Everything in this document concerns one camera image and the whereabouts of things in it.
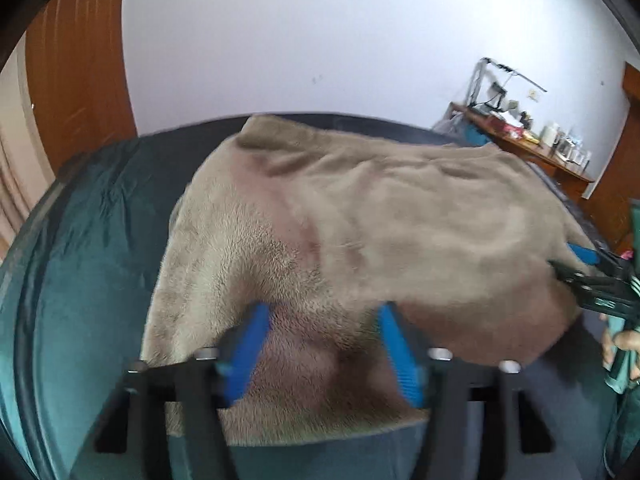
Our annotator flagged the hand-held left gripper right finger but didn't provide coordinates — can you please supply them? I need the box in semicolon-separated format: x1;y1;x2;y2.
375;304;571;480

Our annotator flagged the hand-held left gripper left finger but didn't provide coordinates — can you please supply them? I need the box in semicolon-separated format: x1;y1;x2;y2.
70;301;273;480

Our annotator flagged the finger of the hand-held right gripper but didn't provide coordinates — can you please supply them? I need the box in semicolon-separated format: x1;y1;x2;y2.
566;243;629;277
548;259;601;297

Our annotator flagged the brown fleece garment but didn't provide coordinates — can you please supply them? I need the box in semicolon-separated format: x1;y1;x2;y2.
140;114;601;448

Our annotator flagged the person's right hand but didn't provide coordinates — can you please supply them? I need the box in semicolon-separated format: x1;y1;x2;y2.
601;328;640;365

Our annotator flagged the wooden desk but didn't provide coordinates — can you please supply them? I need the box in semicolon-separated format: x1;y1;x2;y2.
447;101;596;202

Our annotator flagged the brown wooden wardrobe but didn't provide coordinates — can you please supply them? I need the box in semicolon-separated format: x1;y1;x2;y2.
582;61;640;257

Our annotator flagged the person's teal clothing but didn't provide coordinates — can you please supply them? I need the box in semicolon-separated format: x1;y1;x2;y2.
601;394;640;480

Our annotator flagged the red box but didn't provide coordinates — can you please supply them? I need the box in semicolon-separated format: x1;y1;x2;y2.
487;115;524;137

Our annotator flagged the teal bed sheet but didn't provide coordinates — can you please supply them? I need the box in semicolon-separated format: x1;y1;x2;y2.
0;135;226;480

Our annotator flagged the clear plastic bag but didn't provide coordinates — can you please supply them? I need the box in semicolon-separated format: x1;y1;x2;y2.
432;111;469;137

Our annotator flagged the beige curtain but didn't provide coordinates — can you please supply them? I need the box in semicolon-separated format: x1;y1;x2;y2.
0;50;56;261

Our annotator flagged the brown wooden door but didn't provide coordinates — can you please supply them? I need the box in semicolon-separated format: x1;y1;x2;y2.
25;0;139;171

